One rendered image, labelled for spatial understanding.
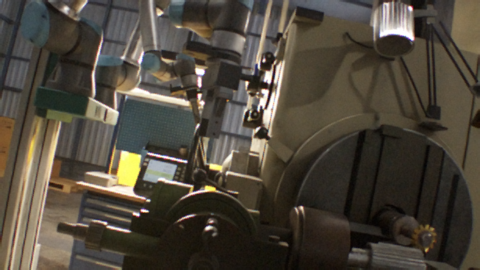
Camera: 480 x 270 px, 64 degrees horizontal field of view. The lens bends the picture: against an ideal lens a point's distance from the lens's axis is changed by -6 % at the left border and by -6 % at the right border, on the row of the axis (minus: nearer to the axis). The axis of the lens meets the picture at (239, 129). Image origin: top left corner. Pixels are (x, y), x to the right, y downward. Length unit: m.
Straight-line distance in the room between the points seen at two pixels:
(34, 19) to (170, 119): 2.37
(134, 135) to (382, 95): 2.50
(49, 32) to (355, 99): 0.92
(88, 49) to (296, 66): 0.64
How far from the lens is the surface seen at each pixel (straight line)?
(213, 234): 0.61
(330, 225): 0.91
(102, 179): 3.15
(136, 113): 3.51
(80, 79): 1.28
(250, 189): 1.17
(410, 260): 1.02
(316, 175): 1.18
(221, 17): 0.89
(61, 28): 1.21
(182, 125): 3.42
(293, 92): 1.29
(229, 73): 0.82
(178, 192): 0.89
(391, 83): 1.39
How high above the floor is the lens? 1.39
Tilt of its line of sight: 4 degrees up
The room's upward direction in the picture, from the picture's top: 12 degrees clockwise
